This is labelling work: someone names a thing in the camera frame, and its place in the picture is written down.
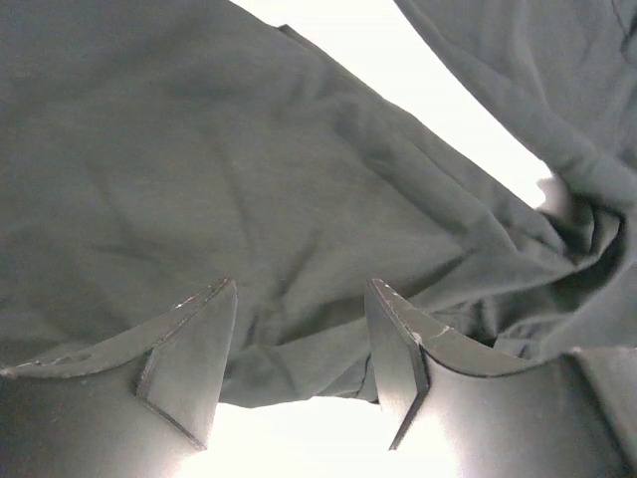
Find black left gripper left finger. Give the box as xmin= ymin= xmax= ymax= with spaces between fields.
xmin=1 ymin=279 xmax=238 ymax=477

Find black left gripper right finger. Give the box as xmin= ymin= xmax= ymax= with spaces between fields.
xmin=364 ymin=279 xmax=636 ymax=477

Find black trousers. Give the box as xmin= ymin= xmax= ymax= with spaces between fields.
xmin=0 ymin=0 xmax=637 ymax=410

